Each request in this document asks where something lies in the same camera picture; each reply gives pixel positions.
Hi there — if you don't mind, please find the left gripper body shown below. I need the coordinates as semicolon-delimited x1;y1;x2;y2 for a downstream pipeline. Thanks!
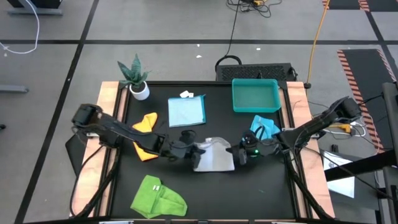
169;139;206;162

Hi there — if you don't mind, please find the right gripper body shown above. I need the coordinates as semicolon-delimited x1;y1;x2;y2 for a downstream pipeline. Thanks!
239;130;265;159

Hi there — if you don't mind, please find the white microfiber towel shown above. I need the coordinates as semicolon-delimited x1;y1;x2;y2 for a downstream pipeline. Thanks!
192;136;236;172

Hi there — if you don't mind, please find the bright blue microfiber towel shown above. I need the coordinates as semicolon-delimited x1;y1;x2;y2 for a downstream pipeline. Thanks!
249;114;282;141

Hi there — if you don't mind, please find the light blue microfiber towel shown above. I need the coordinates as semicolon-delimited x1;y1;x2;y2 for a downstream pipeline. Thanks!
167;90;207;128

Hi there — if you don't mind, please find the orange yellow microfiber towel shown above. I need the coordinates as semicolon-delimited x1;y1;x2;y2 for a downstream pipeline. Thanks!
132;112;160;162

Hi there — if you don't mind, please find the green microfiber towel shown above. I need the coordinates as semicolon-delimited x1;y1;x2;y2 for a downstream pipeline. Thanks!
130;174;188;219

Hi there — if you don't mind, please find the teal plastic bin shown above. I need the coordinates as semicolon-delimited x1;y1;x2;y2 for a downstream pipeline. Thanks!
231;78;282;113

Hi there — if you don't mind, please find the wooden side board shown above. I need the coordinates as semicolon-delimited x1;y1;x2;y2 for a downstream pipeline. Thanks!
70;81;129;218
281;81;336;218

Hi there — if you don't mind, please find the black perforated metal box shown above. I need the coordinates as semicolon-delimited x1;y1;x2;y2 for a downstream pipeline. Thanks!
215;63;295;83

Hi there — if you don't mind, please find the artificial plant in white pot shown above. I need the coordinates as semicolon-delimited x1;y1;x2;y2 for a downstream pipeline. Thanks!
117;53;150;101

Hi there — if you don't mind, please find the white paper sheet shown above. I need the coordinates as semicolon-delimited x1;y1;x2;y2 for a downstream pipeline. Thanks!
323;150;356;199

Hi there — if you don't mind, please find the black metal bar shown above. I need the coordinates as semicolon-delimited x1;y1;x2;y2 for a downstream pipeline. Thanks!
325;149;398;183

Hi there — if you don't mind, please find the black mat with striped edge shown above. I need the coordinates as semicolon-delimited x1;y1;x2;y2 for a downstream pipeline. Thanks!
322;0;371;12
337;49;398;154

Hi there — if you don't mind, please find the grey floor bar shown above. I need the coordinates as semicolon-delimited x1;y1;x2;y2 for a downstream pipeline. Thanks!
0;83;29;94

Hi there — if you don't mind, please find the grey stand base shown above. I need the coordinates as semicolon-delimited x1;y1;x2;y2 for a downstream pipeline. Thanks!
6;0;64;16

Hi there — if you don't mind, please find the black cable conduit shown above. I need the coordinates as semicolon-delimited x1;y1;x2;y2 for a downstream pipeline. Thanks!
284;149;335;220
70;141;121;218

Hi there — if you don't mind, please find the black hanging cable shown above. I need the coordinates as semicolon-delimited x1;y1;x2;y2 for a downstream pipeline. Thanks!
214;0;243;72

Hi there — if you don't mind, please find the yellow cable connector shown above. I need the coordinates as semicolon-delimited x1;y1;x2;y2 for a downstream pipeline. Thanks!
334;123;353;133

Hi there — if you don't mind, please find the white plug cable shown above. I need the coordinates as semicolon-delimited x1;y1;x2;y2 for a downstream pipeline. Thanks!
320;120;367;138

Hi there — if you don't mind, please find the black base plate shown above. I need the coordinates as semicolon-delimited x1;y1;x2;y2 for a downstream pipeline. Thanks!
65;133;91;178

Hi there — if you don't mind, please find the orange hanging power cable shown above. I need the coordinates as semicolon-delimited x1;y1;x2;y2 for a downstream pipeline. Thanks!
306;0;331;90

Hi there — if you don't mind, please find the black cable bundle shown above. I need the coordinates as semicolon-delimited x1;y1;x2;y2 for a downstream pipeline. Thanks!
226;0;283;19

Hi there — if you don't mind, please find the grey metal post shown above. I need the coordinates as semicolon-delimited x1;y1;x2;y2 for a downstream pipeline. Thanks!
381;82;398;224

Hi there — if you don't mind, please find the white floor cable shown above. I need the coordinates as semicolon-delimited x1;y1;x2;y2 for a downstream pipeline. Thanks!
0;0;40;55

